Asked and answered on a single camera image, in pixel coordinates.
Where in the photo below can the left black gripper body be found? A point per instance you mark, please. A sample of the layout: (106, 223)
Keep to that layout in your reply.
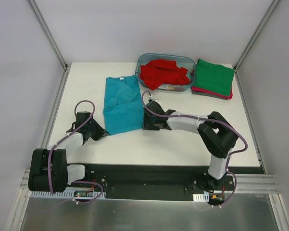
(94, 130)

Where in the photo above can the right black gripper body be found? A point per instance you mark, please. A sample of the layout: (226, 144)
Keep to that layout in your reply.
(148, 119)

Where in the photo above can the teal t shirt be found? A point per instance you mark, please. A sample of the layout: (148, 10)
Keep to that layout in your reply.
(123, 110)

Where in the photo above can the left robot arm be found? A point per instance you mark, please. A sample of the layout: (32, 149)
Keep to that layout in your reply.
(49, 170)

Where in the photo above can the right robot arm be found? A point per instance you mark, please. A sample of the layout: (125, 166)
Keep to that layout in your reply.
(216, 133)

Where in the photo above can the red t shirt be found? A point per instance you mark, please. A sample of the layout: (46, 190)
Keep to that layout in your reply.
(160, 71)

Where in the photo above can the folded pink t shirt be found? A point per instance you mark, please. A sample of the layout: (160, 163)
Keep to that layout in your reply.
(211, 92)

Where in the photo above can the clear blue plastic bin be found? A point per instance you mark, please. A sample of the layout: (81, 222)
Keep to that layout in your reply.
(181, 61)

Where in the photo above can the folded green t shirt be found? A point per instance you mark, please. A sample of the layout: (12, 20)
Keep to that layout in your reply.
(214, 77)

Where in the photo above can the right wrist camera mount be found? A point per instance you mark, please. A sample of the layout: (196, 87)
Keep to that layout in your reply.
(151, 99)

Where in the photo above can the left aluminium table rail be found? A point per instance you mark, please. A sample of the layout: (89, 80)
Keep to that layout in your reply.
(55, 104)

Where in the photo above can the aluminium table rail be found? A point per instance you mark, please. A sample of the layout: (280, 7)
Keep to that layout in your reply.
(254, 140)
(55, 104)

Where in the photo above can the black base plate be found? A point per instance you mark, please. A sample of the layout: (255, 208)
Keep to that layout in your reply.
(162, 183)

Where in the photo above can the left white cable duct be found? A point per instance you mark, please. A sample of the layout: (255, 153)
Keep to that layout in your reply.
(70, 194)

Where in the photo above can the white cable duct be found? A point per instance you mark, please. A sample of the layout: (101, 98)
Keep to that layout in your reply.
(201, 197)
(70, 194)

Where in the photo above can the right white cable duct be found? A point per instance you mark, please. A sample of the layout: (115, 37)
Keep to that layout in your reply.
(201, 197)

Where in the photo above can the right aluminium table rail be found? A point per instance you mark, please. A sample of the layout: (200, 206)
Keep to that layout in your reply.
(254, 140)

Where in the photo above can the left aluminium frame post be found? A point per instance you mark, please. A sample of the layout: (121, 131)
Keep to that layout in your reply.
(47, 33)

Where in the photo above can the aluminium frame post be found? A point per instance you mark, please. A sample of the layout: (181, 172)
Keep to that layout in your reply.
(47, 33)
(260, 27)

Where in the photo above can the right aluminium frame post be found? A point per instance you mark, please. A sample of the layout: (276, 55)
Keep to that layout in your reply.
(260, 27)

